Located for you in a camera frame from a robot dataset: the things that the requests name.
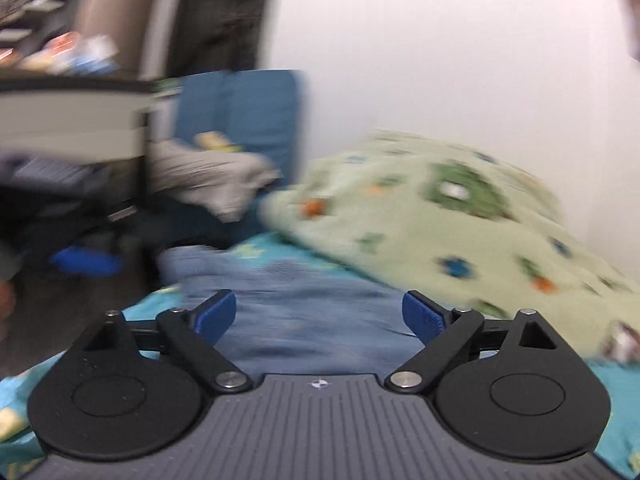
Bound green dinosaur fleece blanket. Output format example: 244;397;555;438
259;131;639;363

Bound grey cloth on chair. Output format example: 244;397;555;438
148;140;281;223

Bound blue quilted chair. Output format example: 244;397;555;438
159;69;306;252

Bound yellow plush toy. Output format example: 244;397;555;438
193;131;243;153

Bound white black desk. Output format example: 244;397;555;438
1;70;154;214

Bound blue denim pants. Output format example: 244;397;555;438
158;246;422;379

